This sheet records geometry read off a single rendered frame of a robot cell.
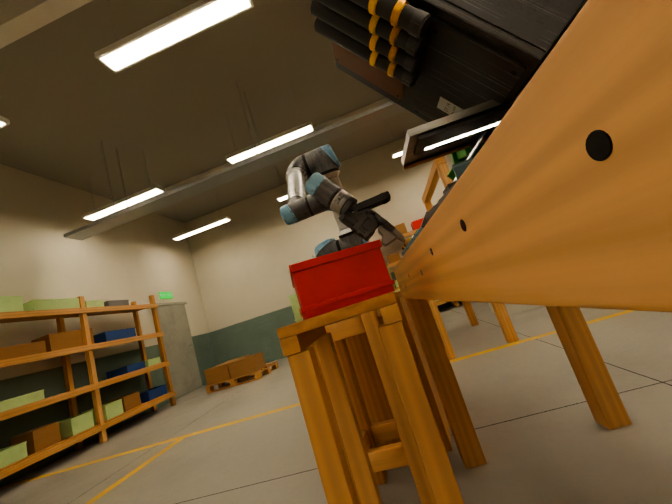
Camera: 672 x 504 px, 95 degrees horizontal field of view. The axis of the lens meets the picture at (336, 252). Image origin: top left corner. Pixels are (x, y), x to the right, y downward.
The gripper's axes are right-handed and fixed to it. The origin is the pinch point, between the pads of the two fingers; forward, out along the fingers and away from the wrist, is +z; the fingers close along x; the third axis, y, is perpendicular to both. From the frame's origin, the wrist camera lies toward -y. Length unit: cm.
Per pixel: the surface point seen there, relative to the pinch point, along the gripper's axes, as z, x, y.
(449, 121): -5.9, 29.7, -20.9
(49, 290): -419, -348, 330
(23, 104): -514, -227, 97
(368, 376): 26, -74, 55
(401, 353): 14.7, 30.2, 25.8
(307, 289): -8.4, 30.5, 27.3
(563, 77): 5, 79, 5
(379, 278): 2.3, 26.6, 16.1
